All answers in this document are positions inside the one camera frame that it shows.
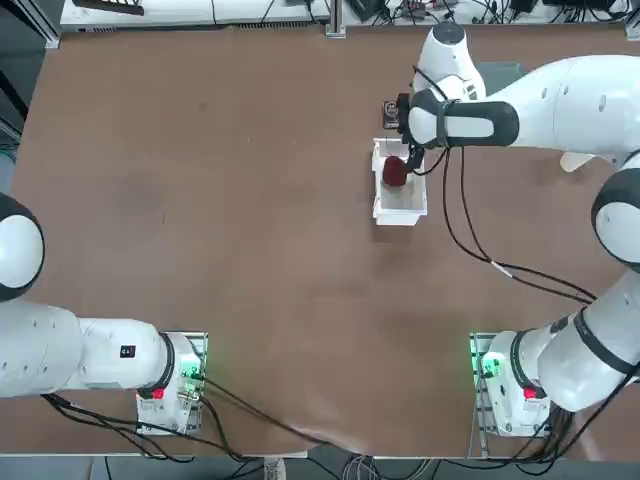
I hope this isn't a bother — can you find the small black printed box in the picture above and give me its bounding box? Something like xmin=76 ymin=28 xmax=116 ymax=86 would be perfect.
xmin=380 ymin=99 xmax=401 ymax=129

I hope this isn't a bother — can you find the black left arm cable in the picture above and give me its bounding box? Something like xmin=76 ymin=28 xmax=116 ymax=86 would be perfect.
xmin=42 ymin=393 xmax=246 ymax=462
xmin=199 ymin=374 xmax=334 ymax=447

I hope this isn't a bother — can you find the aluminium frame corner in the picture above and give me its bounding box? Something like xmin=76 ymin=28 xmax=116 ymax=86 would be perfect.
xmin=19 ymin=0 xmax=62 ymax=50

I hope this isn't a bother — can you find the white rectangular box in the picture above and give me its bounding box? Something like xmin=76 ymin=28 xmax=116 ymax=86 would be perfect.
xmin=370 ymin=138 xmax=430 ymax=227

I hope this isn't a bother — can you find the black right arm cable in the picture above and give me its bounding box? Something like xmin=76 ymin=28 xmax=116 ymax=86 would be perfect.
xmin=439 ymin=147 xmax=599 ymax=307
xmin=459 ymin=147 xmax=599 ymax=301

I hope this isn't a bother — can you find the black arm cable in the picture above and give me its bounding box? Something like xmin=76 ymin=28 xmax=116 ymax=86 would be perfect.
xmin=42 ymin=393 xmax=246 ymax=462
xmin=199 ymin=374 xmax=334 ymax=447
xmin=439 ymin=147 xmax=599 ymax=307
xmin=459 ymin=147 xmax=599 ymax=301

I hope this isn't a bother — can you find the red apple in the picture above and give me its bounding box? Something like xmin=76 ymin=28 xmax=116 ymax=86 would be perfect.
xmin=382 ymin=155 xmax=408 ymax=189

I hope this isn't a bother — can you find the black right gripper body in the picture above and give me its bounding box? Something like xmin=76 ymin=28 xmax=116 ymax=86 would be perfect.
xmin=396 ymin=92 xmax=426 ymax=151

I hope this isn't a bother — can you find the long black flat device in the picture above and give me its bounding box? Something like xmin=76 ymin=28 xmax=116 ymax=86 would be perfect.
xmin=73 ymin=0 xmax=146 ymax=16

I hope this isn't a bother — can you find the gray cable bundle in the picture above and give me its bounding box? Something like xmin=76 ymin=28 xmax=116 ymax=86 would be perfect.
xmin=344 ymin=452 xmax=387 ymax=480

